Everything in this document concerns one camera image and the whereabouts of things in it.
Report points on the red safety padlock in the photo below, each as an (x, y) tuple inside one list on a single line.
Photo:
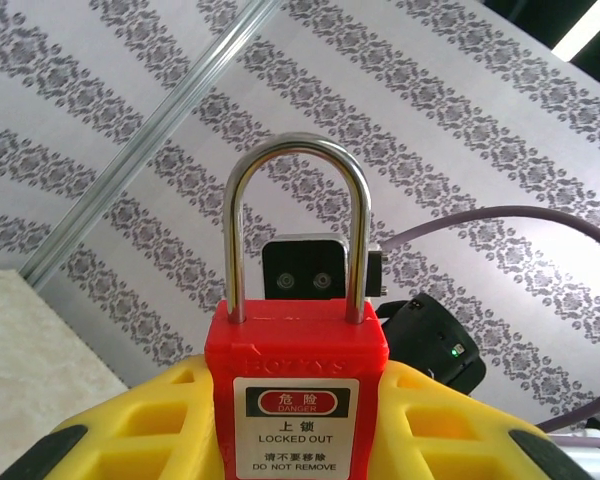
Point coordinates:
[(295, 350)]

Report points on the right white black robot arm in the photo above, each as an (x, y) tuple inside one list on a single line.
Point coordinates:
[(590, 460)]

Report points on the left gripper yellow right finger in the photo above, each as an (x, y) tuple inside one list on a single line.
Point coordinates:
[(460, 405)]

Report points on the aluminium frame post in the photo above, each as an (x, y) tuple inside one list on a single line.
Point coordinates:
[(180, 102)]

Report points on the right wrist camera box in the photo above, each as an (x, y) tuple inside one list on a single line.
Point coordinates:
[(300, 260)]

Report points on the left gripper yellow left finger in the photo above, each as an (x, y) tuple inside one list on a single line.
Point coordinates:
[(145, 405)]

